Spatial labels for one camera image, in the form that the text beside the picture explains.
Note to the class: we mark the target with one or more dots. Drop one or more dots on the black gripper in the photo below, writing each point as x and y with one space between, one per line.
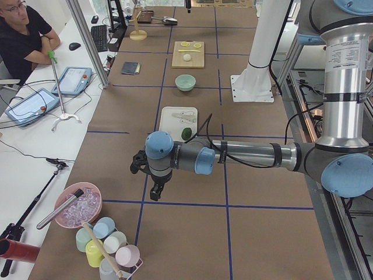
159 179

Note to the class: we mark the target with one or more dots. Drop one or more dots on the grey cup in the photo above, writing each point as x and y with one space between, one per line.
106 272

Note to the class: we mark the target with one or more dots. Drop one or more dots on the black tripod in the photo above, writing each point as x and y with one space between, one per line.
14 231

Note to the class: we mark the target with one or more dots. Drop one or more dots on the black keyboard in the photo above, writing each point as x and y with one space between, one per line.
99 34

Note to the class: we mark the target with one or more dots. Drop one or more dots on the blue cup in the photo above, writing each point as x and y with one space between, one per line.
104 227

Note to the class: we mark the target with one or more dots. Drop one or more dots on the pink bowl of ice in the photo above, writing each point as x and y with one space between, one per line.
86 208

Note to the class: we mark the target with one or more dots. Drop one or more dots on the white wire cup rack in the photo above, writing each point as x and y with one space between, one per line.
139 263

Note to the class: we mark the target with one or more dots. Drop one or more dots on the white bear tray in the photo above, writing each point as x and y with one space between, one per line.
172 125

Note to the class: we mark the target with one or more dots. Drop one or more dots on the yellow sponge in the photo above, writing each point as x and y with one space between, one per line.
137 69

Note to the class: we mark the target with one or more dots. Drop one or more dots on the white steamed bun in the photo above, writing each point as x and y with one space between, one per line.
187 57

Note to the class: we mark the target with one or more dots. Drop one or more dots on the metal scoop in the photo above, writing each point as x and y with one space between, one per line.
167 21

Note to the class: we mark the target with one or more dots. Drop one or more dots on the translucent white spoon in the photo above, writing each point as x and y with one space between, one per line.
188 117

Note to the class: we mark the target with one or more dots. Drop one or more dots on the white cup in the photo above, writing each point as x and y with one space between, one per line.
114 241

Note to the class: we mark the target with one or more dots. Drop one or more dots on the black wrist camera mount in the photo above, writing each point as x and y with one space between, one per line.
139 163

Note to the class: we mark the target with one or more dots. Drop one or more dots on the red cylinder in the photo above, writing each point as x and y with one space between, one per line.
18 251

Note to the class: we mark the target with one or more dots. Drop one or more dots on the yellow plastic knife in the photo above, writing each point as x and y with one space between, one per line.
189 50

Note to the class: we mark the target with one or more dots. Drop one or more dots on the aluminium frame post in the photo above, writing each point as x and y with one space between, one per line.
85 34

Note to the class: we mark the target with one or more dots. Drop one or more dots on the dark wooden tray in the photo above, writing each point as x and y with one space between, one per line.
145 17

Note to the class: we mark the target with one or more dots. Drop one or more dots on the grey folded cloth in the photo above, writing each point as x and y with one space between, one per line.
129 68

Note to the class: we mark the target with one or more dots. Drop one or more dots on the pink cup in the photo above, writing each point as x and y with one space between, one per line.
127 256

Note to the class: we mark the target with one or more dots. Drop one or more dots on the teach pendant tablet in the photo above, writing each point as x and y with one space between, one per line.
74 80
31 108

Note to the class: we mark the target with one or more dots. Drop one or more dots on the steel cylinder tool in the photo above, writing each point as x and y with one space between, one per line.
51 216

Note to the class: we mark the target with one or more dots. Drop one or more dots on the dark green avocado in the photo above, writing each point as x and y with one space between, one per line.
186 133

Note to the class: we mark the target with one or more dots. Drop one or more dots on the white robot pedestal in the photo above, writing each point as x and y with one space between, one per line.
254 83

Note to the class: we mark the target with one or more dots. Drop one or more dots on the yellow cup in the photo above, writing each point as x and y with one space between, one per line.
93 254

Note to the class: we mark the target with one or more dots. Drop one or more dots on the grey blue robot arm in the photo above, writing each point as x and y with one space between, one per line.
339 159

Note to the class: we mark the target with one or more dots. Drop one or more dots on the black computer mouse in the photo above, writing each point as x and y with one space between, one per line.
74 46

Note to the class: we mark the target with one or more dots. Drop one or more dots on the mint green bowl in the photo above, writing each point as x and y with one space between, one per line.
185 82

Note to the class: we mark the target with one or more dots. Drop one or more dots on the green cup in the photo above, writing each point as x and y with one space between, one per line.
82 238

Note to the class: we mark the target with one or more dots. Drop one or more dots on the bamboo cutting board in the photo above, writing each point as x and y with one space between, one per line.
198 59

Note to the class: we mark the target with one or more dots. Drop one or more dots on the wooden mug stand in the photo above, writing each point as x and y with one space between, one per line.
137 34

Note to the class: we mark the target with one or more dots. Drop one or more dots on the man in black shirt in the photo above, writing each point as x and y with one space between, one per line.
26 39

